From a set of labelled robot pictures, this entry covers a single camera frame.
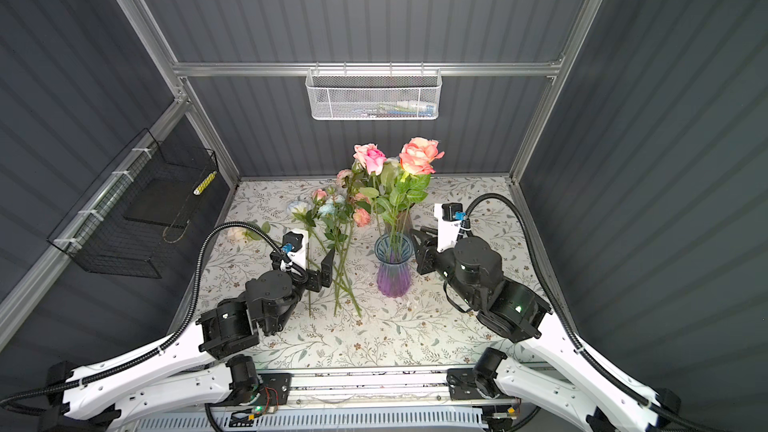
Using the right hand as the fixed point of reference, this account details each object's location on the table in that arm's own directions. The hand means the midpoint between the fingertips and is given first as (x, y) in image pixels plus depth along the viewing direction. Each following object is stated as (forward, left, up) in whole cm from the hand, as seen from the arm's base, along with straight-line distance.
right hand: (418, 233), depth 63 cm
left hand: (0, +23, -5) cm, 24 cm away
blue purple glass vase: (+5, +6, -15) cm, 17 cm away
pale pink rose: (+20, +59, -29) cm, 69 cm away
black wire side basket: (+7, +69, -3) cm, 70 cm away
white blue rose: (+31, +39, -31) cm, 58 cm away
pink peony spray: (+29, +18, -28) cm, 44 cm away
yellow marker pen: (+20, +58, -5) cm, 61 cm away
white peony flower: (+30, +28, -29) cm, 50 cm away
